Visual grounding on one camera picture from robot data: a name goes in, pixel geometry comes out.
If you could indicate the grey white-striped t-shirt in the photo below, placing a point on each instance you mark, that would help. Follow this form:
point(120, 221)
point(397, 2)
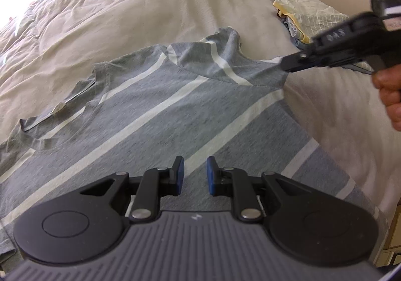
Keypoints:
point(188, 111)

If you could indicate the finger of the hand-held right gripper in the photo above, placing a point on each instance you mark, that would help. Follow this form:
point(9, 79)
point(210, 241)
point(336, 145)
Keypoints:
point(297, 61)

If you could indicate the blue cloth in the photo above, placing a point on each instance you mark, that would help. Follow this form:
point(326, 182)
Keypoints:
point(293, 33)

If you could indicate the beige bed comforter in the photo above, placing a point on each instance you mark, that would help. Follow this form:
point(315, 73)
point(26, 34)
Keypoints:
point(125, 11)

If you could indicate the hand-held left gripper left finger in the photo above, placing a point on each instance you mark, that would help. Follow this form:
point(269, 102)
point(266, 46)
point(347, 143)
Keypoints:
point(179, 174)

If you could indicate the yellow cloth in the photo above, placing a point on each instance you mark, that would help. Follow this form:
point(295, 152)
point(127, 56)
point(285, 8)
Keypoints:
point(289, 16)

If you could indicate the person's right hand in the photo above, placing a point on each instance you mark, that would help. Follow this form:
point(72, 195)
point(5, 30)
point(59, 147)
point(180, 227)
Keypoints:
point(390, 92)

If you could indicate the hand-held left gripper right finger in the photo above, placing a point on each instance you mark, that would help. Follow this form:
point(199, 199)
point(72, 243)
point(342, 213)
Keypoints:
point(211, 178)

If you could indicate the white checked cloth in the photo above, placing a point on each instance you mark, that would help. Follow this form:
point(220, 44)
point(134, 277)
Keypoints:
point(313, 11)

